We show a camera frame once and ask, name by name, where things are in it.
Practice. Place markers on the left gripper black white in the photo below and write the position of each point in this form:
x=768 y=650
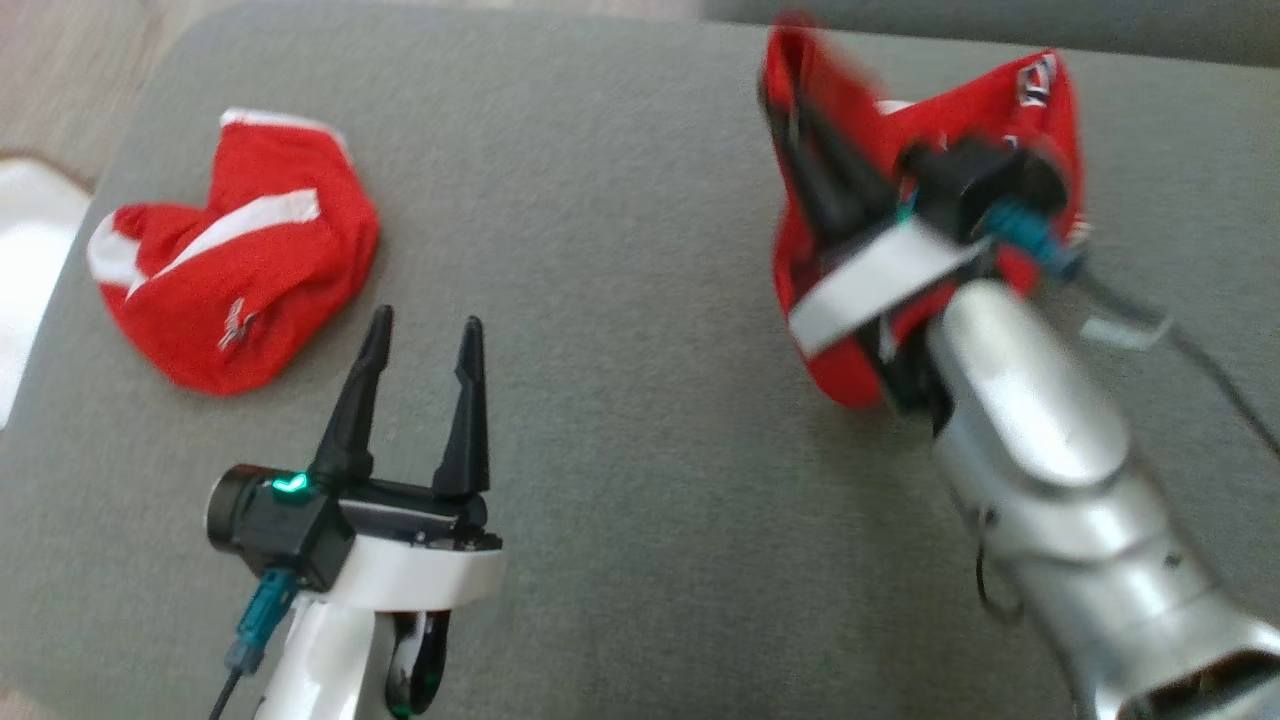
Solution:
x=420 y=575

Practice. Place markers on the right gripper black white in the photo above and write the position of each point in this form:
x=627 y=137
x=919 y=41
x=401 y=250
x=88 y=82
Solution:
x=880 y=280

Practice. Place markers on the red white printed jersey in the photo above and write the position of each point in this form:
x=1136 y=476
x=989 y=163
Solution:
x=960 y=110

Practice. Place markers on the red white shorts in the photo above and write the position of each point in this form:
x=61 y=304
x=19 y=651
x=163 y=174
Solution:
x=260 y=290

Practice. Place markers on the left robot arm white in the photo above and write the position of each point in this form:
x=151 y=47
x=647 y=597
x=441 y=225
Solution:
x=320 y=660

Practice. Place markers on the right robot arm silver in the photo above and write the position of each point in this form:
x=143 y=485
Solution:
x=1050 y=450

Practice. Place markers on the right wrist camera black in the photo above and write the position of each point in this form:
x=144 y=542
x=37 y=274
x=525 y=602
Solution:
x=985 y=185

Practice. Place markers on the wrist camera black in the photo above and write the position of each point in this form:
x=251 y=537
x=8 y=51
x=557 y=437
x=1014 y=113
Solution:
x=985 y=185
x=270 y=520

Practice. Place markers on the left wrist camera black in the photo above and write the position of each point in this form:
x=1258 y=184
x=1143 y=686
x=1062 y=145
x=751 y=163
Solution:
x=270 y=520

